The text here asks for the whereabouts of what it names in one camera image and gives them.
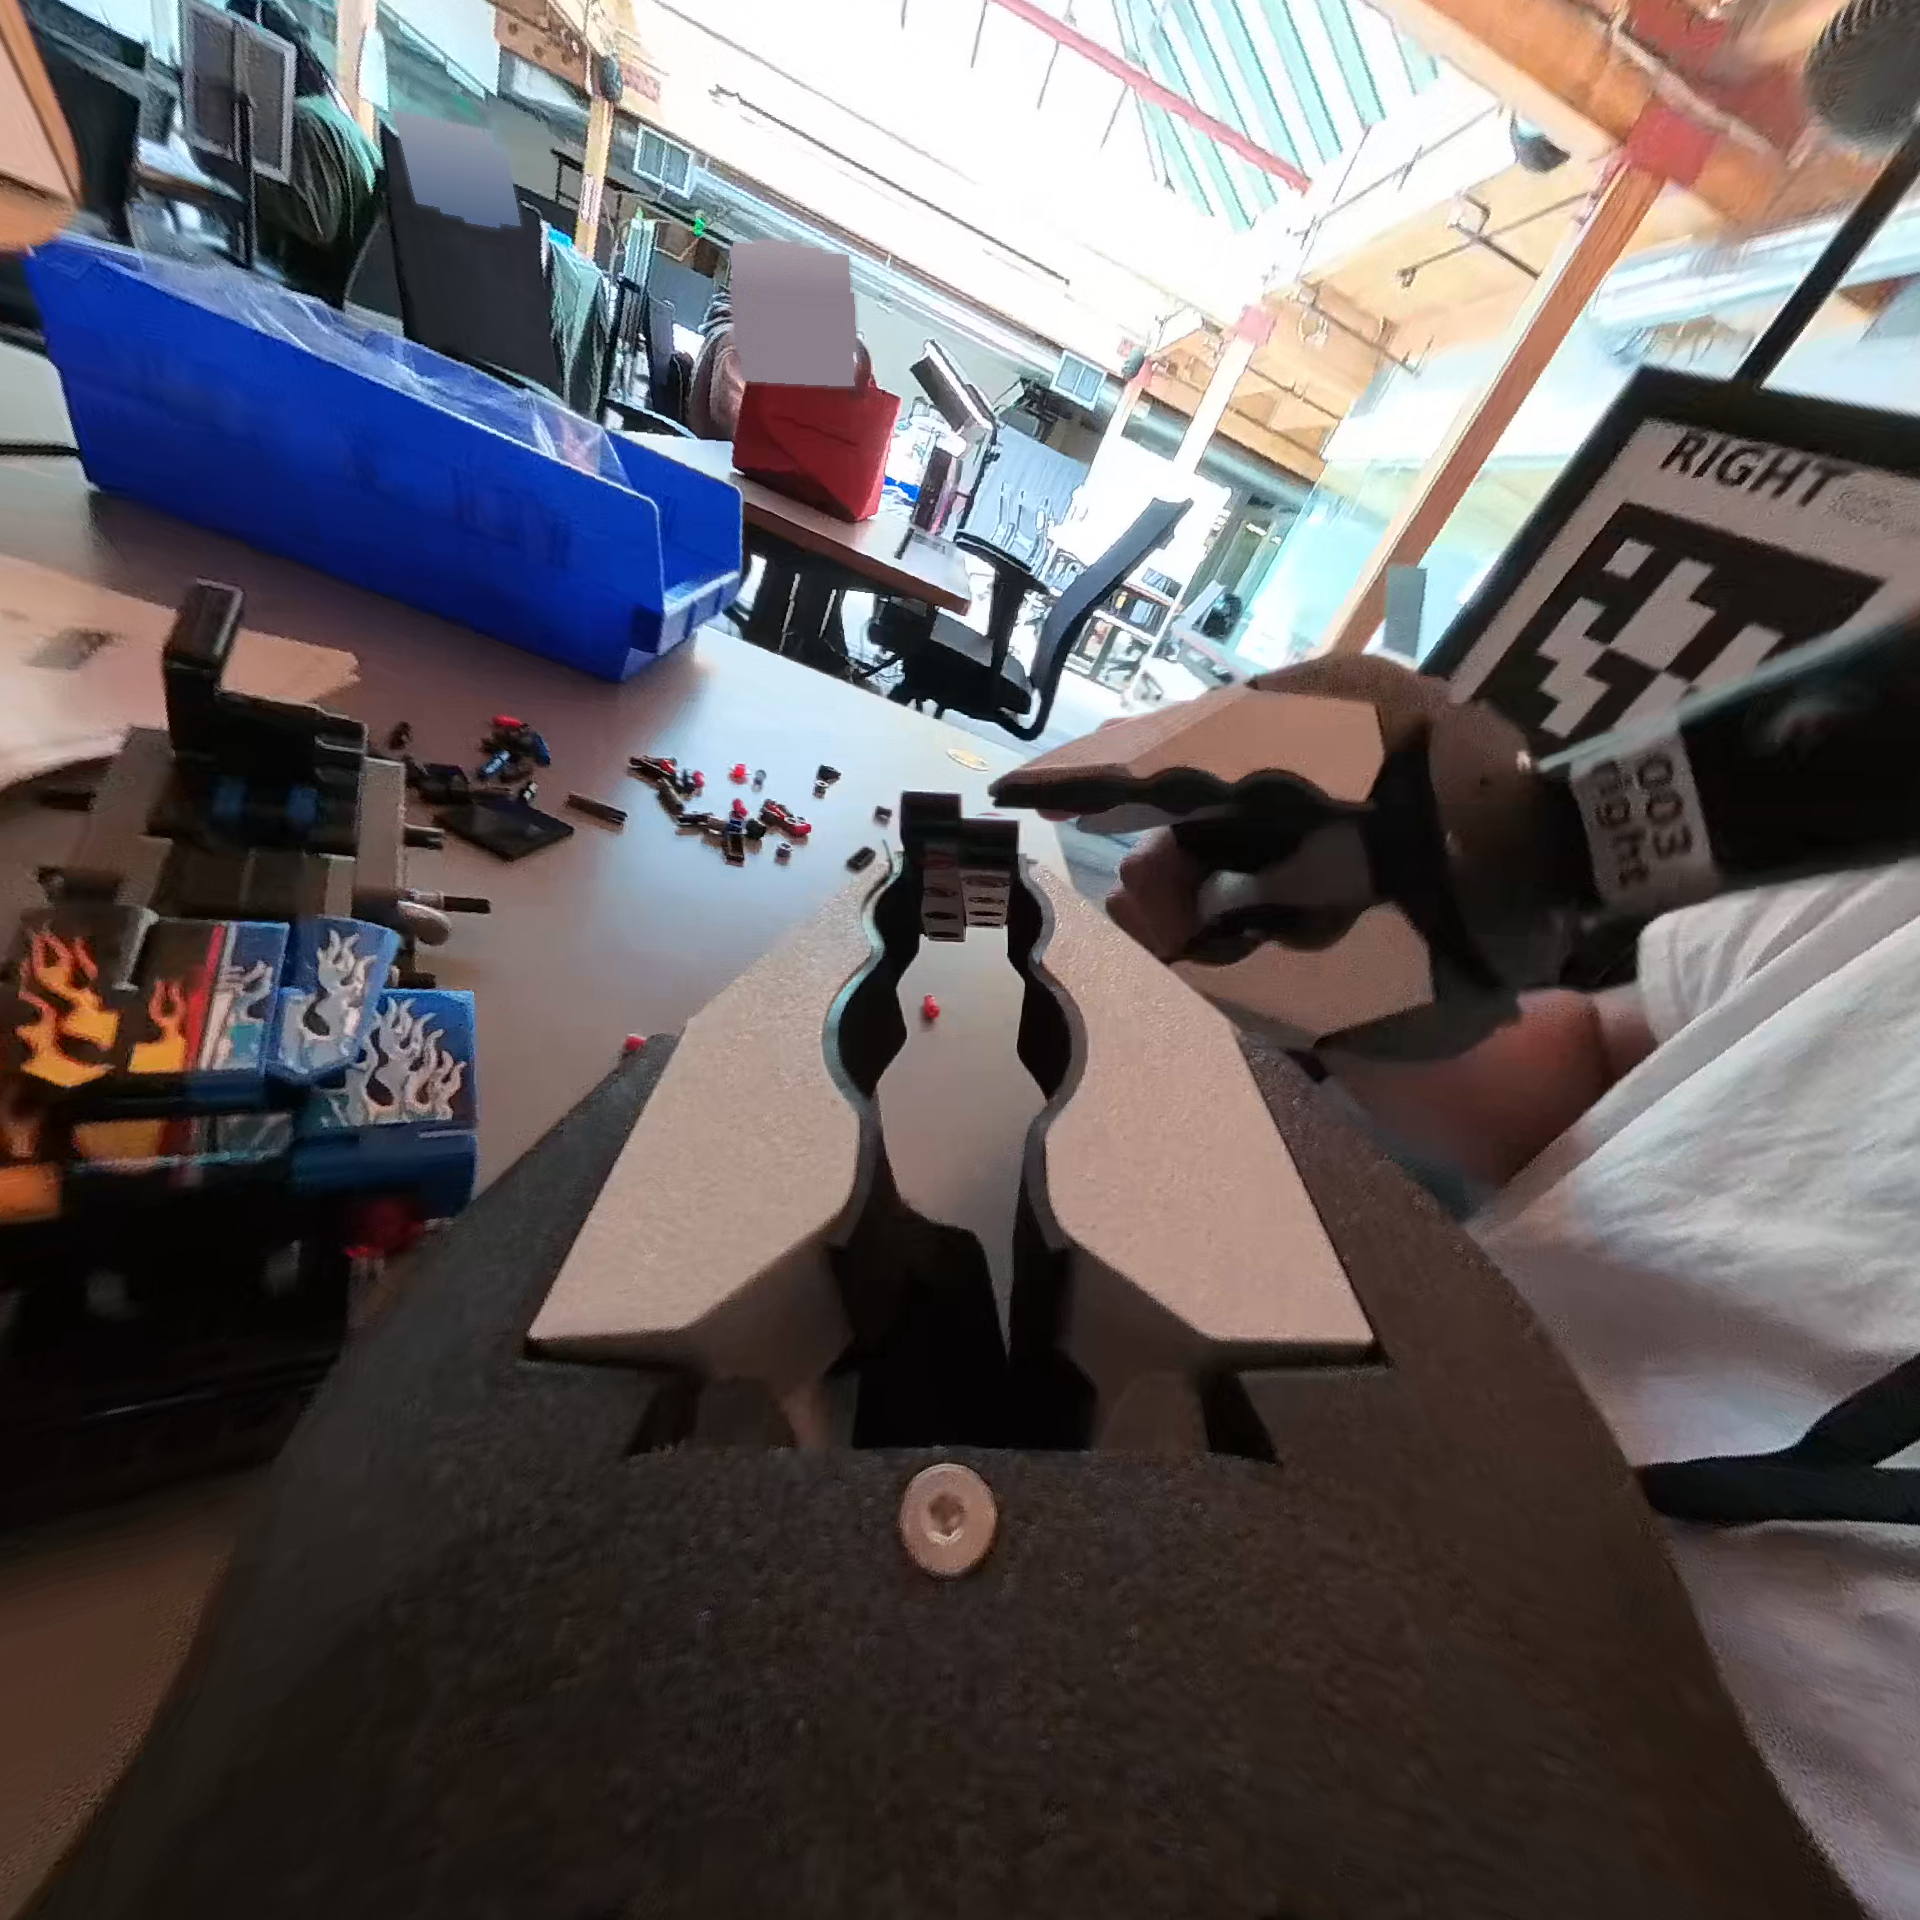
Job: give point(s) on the black flat lego plate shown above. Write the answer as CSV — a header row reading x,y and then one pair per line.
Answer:
x,y
503,826

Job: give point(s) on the black lego beam with holes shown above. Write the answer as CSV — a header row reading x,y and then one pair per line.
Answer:
x,y
962,879

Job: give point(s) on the clear plastic bag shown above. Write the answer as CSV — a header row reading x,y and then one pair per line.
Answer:
x,y
377,359

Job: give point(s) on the scattered small lego pieces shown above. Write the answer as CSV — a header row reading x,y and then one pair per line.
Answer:
x,y
668,772

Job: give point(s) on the black office chair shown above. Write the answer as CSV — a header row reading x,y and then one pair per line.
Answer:
x,y
1097,600

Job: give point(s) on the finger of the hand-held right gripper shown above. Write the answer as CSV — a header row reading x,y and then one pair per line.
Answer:
x,y
1350,967
1231,743

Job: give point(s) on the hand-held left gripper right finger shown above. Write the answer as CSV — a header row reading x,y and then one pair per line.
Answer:
x,y
1201,1171

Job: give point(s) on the flame patterned lego vehicle model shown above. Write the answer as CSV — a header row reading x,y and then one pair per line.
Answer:
x,y
270,839

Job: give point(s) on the paper instruction booklet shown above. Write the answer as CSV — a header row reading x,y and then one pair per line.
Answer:
x,y
77,630

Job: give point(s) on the blue plastic bin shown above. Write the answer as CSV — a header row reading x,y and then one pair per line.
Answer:
x,y
377,480

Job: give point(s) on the brown office desk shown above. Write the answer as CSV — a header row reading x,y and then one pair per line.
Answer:
x,y
870,555

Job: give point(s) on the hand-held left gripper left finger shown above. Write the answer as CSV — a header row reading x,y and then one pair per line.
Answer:
x,y
705,1171

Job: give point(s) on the red bag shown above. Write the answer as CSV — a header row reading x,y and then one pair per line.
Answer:
x,y
810,450

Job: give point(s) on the person's right hand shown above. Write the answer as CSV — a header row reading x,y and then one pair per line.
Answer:
x,y
1162,900

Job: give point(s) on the person's right forearm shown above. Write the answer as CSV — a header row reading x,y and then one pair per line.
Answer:
x,y
1485,1095

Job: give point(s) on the black high-back chair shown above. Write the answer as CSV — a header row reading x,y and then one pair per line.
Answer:
x,y
466,300

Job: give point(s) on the computer monitor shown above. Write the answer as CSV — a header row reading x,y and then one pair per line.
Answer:
x,y
945,383

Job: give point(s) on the black pole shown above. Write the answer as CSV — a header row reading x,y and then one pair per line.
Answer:
x,y
1830,267

